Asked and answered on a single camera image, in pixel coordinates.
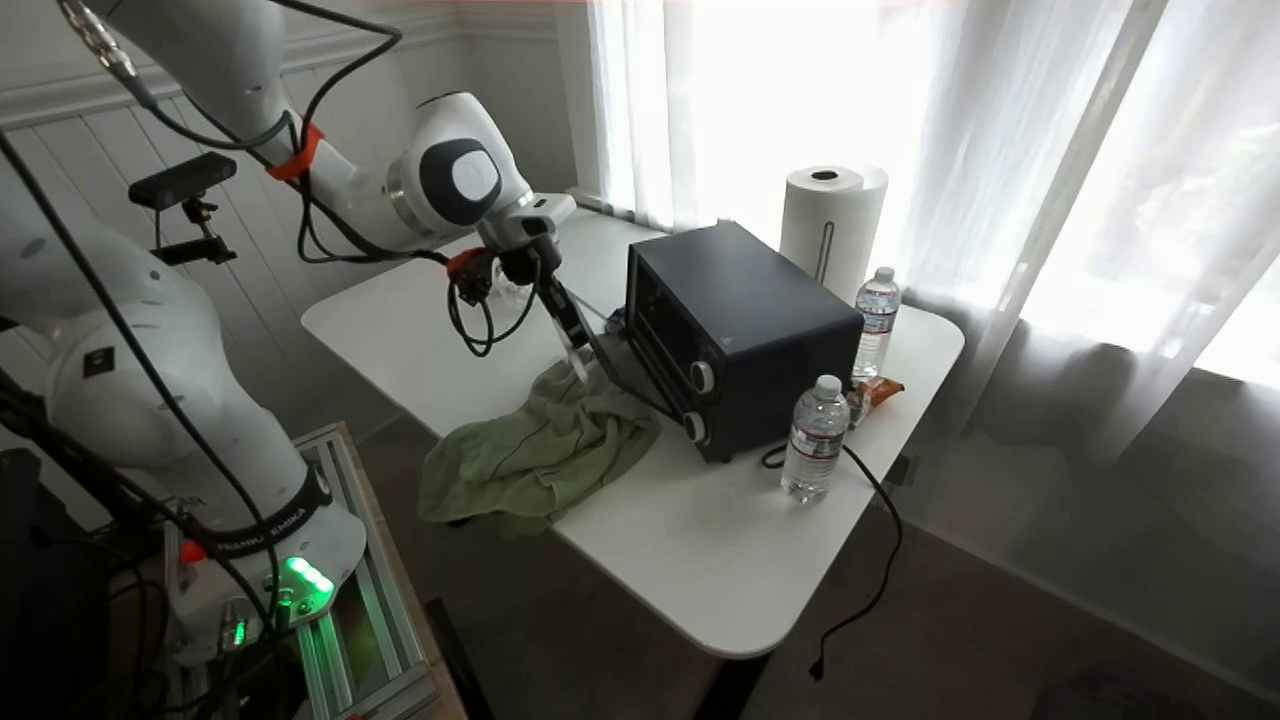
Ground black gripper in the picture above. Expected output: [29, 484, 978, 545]
[480, 215, 592, 367]

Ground glass oven door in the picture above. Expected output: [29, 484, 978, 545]
[602, 311, 695, 435]

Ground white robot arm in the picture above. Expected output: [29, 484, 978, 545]
[0, 0, 572, 663]

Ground metal frame robot base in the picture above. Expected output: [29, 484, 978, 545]
[291, 423, 463, 720]

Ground black toaster oven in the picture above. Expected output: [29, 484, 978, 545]
[624, 219, 865, 462]

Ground green cloth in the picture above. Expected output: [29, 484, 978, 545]
[416, 362, 661, 529]

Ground near clear water bottle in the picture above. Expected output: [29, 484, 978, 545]
[782, 373, 854, 503]

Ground clear water bottle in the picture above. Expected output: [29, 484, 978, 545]
[858, 268, 900, 382]
[782, 373, 854, 503]

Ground white paper towel roll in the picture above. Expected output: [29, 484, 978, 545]
[782, 166, 888, 302]

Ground white table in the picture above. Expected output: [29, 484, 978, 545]
[302, 262, 964, 720]

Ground far clear water bottle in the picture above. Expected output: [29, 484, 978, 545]
[858, 268, 900, 382]

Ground orange snack wrapper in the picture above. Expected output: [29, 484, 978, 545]
[858, 375, 903, 408]

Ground white sheer curtain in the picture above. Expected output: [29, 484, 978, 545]
[590, 0, 1280, 462]

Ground black camera on stand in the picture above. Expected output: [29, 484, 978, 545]
[127, 154, 237, 264]

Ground black power cable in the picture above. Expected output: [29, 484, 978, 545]
[758, 435, 909, 686]

